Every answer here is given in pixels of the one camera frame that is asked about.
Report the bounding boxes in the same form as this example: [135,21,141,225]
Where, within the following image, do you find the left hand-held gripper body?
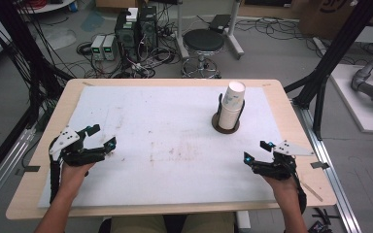
[48,126,107,168]

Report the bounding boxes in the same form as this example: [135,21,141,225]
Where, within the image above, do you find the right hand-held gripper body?
[254,139,316,182]

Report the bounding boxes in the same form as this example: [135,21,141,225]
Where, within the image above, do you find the black cup holder brown base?
[211,92,247,135]

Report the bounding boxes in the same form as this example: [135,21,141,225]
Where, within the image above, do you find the white paper cup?
[218,103,243,131]
[221,81,247,113]

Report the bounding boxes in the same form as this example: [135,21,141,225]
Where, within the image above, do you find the person's right hand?
[261,173,301,204]

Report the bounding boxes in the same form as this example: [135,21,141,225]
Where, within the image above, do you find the person's left hand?
[59,160,97,196]

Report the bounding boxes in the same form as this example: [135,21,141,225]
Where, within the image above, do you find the black tape piece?
[310,160,331,170]
[15,164,42,177]

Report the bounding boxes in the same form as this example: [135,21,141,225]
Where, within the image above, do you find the thin wooden stick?
[298,181,324,203]

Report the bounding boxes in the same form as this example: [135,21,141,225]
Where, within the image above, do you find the white table mat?
[38,84,285,209]

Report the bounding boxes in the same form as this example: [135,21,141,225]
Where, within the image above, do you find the white table leg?
[235,210,253,233]

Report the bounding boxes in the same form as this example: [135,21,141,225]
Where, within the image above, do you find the white power strip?
[129,61,152,77]

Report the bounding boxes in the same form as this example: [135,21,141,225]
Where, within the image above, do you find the grey bench power supply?
[90,34,107,62]
[102,34,119,62]

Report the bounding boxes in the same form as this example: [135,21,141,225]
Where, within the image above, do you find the person's khaki trousers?
[109,212,237,233]

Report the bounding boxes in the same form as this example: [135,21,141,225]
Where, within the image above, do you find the white platform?
[329,63,373,135]

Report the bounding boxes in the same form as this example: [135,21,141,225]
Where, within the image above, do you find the black computer tower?
[137,5,159,53]
[114,11,139,63]

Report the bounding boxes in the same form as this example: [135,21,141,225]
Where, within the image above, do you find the white metal stand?
[174,0,246,61]

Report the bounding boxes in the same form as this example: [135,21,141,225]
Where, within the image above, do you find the small white box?
[125,7,140,23]

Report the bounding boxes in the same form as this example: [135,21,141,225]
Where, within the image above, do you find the black round stool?
[181,28,226,80]

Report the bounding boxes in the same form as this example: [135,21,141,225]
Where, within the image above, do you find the white round table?
[17,0,76,15]

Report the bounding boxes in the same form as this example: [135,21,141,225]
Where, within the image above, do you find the flat black device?
[208,14,232,34]

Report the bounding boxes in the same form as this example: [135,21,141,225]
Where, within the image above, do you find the cardboard box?
[298,0,373,41]

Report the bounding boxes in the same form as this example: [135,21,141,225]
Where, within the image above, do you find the black sleeved gripper cable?
[48,151,63,205]
[290,171,308,216]

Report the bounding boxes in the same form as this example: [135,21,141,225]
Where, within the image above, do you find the aluminium rail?
[0,125,39,216]
[292,99,364,233]

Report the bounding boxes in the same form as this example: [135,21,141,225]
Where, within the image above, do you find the tangle of black floor cables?
[74,38,183,80]

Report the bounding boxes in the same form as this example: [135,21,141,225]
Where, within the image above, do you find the black metal frame with cables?
[0,0,76,192]

